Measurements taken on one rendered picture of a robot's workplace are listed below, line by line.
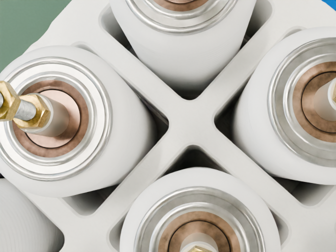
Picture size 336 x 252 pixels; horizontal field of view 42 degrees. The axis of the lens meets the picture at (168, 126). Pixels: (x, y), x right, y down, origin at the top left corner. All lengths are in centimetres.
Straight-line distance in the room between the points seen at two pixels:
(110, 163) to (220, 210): 7
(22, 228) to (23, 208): 2
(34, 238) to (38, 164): 9
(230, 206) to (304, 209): 9
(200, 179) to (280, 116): 6
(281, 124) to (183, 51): 7
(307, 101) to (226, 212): 8
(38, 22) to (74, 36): 22
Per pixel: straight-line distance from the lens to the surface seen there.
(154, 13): 27
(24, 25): 58
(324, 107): 25
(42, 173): 27
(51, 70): 28
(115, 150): 27
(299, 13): 36
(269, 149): 27
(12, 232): 32
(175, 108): 33
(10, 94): 20
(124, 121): 27
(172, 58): 29
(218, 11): 27
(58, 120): 25
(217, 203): 26
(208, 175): 26
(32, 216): 35
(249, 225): 26
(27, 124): 24
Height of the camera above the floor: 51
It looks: 84 degrees down
